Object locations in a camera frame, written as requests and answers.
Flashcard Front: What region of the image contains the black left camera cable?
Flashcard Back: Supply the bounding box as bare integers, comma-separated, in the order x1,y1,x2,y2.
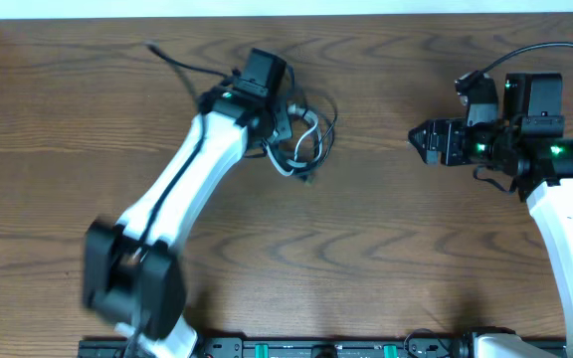
126,126,206,358

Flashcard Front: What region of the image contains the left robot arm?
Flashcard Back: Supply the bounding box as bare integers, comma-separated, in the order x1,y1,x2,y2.
82,49,292,357

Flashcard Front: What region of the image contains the white usb cable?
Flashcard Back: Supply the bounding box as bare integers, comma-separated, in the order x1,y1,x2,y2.
265,102,325,178

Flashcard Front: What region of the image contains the black usb cable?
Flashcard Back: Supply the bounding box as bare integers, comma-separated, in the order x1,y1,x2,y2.
144,42,339,186

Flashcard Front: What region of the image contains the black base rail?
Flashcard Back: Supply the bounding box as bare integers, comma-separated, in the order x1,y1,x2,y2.
77,336,566,358

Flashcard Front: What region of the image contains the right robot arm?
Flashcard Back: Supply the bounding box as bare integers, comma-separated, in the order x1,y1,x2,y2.
408,73,573,357

